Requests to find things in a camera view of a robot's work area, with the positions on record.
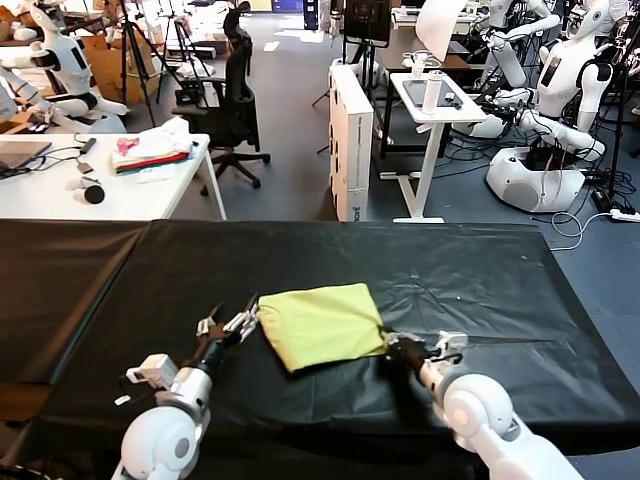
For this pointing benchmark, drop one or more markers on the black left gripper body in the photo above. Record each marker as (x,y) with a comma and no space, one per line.
(216,347)

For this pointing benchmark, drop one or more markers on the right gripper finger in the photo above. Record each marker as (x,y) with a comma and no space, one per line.
(392,337)
(393,352)

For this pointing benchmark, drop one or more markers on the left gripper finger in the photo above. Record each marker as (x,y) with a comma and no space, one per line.
(244,324)
(209,324)

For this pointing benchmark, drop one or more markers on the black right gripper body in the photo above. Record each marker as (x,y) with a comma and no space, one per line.
(411,352)

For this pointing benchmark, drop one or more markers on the yellow-green printed t-shirt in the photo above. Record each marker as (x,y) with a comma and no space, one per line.
(320,325)

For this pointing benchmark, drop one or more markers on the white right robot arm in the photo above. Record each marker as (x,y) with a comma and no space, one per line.
(480,405)

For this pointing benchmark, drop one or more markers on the white robot with long arm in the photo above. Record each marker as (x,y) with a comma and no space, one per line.
(510,60)

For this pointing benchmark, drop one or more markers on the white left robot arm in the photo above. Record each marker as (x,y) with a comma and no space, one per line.
(165,435)

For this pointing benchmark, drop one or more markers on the stack of folded clothes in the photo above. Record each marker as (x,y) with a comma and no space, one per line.
(150,147)

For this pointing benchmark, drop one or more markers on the wide black tablecloth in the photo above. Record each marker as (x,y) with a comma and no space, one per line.
(475,280)

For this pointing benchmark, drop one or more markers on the narrow black tablecloth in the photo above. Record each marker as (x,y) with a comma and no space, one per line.
(60,290)

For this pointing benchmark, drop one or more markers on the white plastic packet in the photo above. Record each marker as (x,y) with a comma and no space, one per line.
(152,176)

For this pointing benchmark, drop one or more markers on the white and black round controller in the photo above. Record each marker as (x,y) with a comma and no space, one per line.
(92,194)

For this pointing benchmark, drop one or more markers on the tall white cardboard box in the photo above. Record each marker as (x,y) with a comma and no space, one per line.
(350,140)

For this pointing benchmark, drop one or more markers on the large white desk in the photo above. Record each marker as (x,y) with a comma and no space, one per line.
(40,200)

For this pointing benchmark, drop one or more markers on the black usb hub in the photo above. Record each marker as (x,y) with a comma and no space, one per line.
(88,146)

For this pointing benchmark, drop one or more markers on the black office chair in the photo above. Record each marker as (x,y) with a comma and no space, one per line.
(237,100)

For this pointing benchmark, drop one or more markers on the small white standing desk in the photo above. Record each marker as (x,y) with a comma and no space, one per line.
(450,116)

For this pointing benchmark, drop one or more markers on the white tumbler bottle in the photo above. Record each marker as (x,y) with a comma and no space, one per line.
(431,95)

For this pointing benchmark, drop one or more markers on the black tablet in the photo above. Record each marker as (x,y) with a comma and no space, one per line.
(414,92)

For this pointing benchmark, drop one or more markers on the white power strip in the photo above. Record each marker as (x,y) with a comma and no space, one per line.
(625,215)

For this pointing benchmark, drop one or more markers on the grey laptop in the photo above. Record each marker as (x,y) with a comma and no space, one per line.
(20,152)

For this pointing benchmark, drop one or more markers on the black light stand pole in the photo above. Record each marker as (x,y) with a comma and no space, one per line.
(611,170)

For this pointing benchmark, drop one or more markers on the brown cardboard box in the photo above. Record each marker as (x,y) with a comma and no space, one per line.
(107,70)

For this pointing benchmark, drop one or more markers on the dark wooden table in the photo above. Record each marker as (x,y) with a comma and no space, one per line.
(400,45)

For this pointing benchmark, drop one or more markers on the white robot with black waist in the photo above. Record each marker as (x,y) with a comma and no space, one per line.
(70,65)

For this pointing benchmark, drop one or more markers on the white robot on round base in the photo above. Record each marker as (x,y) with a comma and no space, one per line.
(560,75)

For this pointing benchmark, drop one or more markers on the white hanging sheet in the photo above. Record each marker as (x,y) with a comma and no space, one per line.
(437,27)

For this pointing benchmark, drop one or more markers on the black monitor on stand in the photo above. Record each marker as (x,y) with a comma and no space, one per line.
(367,22)

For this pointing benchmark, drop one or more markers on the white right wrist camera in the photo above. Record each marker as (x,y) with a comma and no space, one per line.
(452,345)

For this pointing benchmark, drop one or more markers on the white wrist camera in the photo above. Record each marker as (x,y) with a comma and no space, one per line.
(155,370)
(452,345)

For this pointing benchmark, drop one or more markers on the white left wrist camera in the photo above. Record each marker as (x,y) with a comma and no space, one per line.
(155,370)

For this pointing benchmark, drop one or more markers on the black camera tripod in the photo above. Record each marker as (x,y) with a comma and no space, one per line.
(131,40)
(181,37)

